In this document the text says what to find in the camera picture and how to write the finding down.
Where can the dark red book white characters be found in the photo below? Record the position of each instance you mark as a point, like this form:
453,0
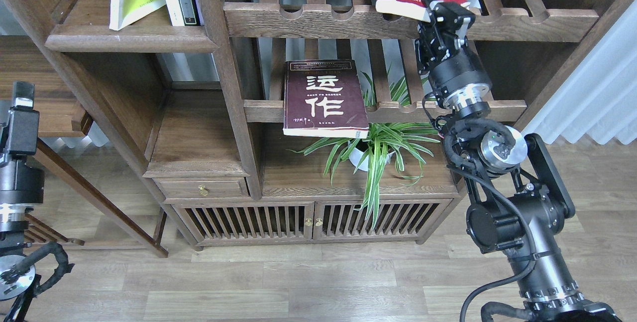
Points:
323,98

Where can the wooden slatted rack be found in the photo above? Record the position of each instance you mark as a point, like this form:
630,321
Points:
39,233

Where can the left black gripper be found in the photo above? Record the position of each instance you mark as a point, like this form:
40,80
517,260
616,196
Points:
21,185

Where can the green spider plant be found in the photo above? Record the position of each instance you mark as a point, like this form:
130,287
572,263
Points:
398,136

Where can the brass drawer knob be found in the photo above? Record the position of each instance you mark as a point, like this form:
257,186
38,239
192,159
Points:
203,190

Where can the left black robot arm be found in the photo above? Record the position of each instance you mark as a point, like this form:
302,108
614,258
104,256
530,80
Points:
23,277

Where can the white curtain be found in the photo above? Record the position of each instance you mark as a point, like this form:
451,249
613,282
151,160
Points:
599,99

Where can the wooden side table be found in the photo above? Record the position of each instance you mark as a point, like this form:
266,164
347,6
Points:
61,115

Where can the dark wooden bookshelf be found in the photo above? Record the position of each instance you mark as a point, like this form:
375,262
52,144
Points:
204,105

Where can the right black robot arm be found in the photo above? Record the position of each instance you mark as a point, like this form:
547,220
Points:
518,199

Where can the white plant pot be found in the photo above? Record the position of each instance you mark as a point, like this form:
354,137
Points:
361,156

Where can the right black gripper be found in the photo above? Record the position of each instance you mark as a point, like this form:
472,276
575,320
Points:
455,73

